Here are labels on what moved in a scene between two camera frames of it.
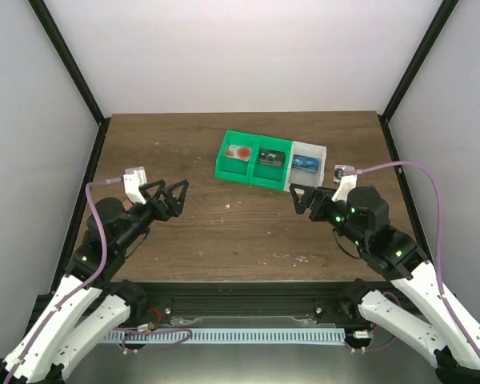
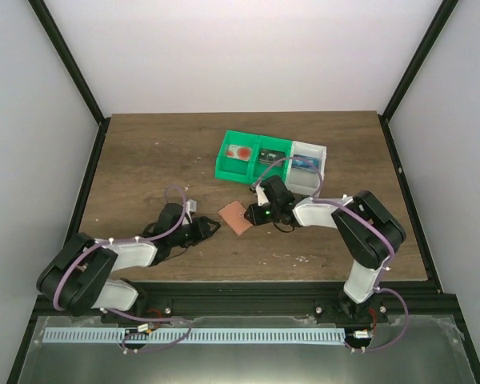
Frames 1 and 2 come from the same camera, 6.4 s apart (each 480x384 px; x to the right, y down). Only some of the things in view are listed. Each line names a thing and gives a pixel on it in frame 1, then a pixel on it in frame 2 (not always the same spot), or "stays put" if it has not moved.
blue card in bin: (306, 163) stays put
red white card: (239, 152) stays put
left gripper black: (160, 206) to (202, 229)
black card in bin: (272, 158) stays put
